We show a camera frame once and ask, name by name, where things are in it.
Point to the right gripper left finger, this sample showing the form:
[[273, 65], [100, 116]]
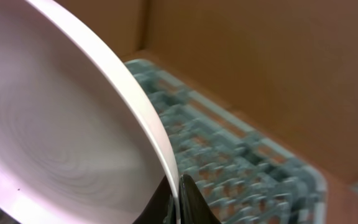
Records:
[[160, 208]]

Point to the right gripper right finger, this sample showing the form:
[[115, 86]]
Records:
[[193, 207]]

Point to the large pink plate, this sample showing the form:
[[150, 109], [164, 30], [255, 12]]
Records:
[[80, 141]]

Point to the grey dishwasher rack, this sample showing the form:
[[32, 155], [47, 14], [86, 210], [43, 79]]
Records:
[[244, 176]]

